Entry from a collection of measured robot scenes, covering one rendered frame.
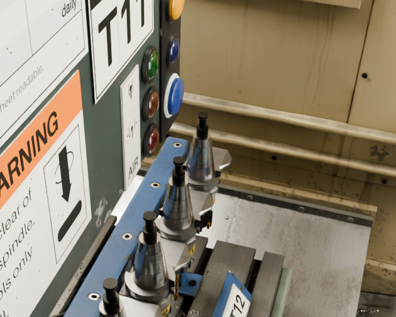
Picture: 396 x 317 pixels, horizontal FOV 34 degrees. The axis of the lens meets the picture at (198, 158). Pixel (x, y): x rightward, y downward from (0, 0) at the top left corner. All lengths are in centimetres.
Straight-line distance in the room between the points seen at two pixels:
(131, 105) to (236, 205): 108
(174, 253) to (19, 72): 60
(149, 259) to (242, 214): 73
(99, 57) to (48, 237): 10
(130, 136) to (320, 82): 89
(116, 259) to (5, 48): 59
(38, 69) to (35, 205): 7
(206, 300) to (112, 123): 84
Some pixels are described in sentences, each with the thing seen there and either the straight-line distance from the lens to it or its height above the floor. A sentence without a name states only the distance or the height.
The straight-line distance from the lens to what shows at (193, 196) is 94.
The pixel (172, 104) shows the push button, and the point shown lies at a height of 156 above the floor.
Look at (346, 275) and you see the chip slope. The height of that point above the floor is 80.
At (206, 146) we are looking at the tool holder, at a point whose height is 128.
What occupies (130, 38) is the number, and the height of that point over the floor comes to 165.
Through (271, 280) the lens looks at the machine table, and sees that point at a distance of 127.
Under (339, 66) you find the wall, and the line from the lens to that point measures 129.
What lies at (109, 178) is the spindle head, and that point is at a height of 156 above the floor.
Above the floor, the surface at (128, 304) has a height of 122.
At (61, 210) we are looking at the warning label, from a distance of 36.
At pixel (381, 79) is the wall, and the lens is 129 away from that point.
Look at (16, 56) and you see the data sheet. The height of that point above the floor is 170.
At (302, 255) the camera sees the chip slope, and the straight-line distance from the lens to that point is 145.
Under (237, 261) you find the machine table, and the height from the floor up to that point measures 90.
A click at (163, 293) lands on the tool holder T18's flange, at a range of 80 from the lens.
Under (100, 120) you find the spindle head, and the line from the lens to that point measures 39.
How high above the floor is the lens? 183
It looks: 38 degrees down
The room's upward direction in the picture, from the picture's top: 3 degrees clockwise
